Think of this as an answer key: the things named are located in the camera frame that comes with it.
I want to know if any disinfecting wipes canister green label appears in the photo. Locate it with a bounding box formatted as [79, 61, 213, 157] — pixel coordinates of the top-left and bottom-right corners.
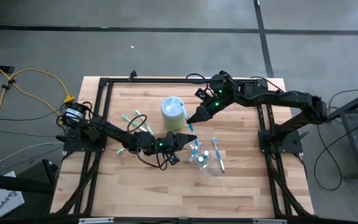
[160, 95, 186, 133]

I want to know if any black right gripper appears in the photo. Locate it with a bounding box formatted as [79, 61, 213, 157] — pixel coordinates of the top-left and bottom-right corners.
[187, 85, 232, 124]

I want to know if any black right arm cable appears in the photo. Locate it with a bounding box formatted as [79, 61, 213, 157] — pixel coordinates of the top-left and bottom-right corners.
[185, 72, 213, 94]

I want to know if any yellow extension cable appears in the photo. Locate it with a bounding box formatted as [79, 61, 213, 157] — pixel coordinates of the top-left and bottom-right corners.
[0, 54, 76, 138]

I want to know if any grey floor cable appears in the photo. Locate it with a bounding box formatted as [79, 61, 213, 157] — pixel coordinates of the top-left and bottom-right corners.
[0, 141, 65, 174]

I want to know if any silver aluminium extrusion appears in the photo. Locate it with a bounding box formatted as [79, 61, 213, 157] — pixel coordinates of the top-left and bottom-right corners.
[78, 217, 115, 224]
[252, 218, 288, 224]

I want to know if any black metal side stand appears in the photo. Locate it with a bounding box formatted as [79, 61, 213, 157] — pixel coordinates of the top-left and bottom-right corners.
[326, 85, 358, 182]

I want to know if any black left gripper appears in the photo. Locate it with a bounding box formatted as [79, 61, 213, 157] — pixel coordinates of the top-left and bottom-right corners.
[147, 131, 198, 156]

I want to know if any clear acrylic organizer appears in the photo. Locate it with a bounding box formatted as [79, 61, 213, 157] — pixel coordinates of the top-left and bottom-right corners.
[187, 139, 223, 178]

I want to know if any black equipment case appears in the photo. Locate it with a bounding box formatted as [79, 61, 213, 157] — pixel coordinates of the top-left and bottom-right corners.
[0, 158, 61, 218]

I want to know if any black floor cable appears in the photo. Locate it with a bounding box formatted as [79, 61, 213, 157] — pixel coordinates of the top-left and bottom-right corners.
[0, 107, 67, 123]
[313, 88, 358, 191]

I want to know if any blue and white toothbrush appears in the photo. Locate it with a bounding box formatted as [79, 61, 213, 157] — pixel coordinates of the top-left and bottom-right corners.
[180, 101, 196, 134]
[189, 133, 201, 163]
[212, 137, 226, 174]

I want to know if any black aluminium frame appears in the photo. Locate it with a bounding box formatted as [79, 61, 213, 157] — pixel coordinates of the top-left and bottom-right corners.
[50, 70, 315, 220]

